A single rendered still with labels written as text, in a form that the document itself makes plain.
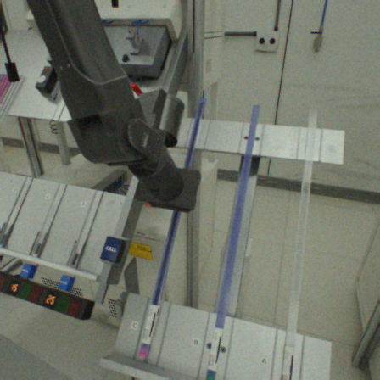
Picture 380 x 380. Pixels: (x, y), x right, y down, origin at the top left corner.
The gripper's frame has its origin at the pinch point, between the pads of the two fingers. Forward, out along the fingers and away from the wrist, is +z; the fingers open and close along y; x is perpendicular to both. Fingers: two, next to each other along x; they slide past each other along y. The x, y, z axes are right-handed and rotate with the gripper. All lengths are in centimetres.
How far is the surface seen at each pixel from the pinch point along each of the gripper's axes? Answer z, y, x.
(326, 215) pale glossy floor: 172, -62, -54
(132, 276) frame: 12.3, 10.0, 15.2
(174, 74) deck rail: 10.1, 12.3, -37.7
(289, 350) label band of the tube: -0.4, -22.5, 20.5
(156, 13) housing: 3, 19, -51
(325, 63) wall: 120, -43, -143
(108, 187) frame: 48, 43, -14
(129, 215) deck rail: 10.5, 13.9, 2.2
